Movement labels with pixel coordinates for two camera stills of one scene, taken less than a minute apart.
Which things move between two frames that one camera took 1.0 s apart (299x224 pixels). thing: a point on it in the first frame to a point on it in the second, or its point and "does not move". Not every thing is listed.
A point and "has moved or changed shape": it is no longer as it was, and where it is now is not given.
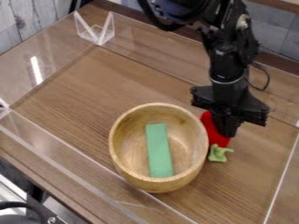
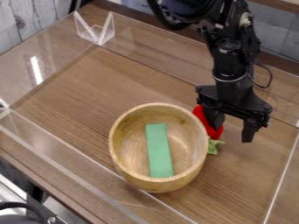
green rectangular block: (159, 157) does not move
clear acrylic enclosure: (100, 133) does not move
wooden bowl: (159, 141) does not move
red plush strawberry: (218, 140) has moved or changed shape
